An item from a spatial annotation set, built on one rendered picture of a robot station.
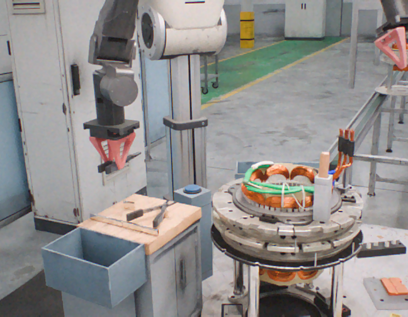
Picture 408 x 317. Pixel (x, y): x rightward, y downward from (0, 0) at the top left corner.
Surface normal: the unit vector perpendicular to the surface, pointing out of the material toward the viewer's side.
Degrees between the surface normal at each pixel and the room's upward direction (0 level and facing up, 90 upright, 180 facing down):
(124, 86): 91
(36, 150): 90
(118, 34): 117
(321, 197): 90
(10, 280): 0
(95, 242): 90
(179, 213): 0
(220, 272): 0
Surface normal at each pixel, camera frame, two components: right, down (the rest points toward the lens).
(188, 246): 0.87, 0.14
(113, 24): 0.35, 0.68
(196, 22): 0.47, 0.26
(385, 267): -0.03, -0.95
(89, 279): -0.50, 0.28
